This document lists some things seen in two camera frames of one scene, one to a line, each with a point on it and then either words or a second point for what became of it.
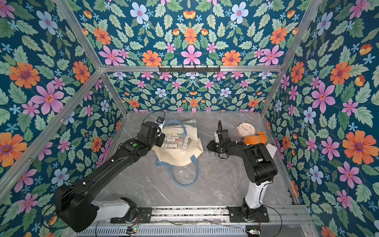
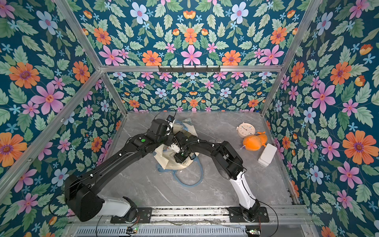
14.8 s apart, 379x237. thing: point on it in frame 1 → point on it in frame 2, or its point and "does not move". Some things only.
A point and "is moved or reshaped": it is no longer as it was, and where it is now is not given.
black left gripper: x=162 y=138 → x=170 y=139
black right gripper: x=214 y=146 → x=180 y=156
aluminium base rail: x=282 y=216 does not move
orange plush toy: x=260 y=138 does not move
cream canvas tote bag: x=179 y=145 is moved or reshaped
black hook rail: x=189 y=68 does not move
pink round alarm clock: x=245 y=129 does not move
